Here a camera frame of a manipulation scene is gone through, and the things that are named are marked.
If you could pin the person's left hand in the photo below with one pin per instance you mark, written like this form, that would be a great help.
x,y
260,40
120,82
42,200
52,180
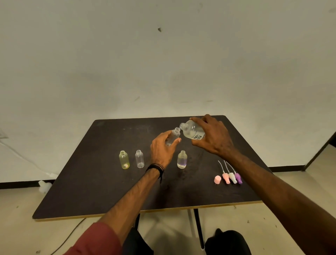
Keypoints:
x,y
161,152

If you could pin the person's right hand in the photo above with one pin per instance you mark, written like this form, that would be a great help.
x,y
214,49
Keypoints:
x,y
216,138

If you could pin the small clear bottle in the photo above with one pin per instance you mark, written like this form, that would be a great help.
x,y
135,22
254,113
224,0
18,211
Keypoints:
x,y
174,134
140,159

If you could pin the small purple tinted bottle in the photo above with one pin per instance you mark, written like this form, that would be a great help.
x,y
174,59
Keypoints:
x,y
182,160

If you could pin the large clear bottle blue label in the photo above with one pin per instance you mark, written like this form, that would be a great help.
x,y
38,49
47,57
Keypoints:
x,y
191,130

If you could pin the small yellow bottle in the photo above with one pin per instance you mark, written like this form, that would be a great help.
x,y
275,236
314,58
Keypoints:
x,y
124,160

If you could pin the pink spray cap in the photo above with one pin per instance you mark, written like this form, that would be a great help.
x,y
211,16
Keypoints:
x,y
226,179

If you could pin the white spray cap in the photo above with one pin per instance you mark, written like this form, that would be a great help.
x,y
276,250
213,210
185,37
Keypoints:
x,y
232,178

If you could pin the purple spray cap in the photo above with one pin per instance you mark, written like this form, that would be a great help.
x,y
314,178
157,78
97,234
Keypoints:
x,y
238,179

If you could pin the person's right forearm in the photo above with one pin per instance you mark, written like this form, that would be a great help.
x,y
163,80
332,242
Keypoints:
x,y
283,194

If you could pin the person's left forearm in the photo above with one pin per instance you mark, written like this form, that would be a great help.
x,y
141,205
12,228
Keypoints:
x,y
131,199

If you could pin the person's black trousers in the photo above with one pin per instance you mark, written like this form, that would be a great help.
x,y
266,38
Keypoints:
x,y
228,244

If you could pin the person's left red sleeve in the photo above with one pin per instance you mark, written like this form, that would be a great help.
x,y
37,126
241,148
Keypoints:
x,y
97,240

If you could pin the white plastic object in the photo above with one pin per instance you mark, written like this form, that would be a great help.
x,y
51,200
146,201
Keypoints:
x,y
45,187

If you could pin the black wristband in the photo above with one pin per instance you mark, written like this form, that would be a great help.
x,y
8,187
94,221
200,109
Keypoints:
x,y
155,166

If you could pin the black table leg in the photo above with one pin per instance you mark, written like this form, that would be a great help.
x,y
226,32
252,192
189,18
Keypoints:
x,y
199,228
137,222

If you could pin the dark door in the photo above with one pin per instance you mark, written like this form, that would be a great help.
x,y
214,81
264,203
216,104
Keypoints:
x,y
333,140

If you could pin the white wall socket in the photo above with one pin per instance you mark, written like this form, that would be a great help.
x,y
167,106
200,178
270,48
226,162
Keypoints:
x,y
2,134

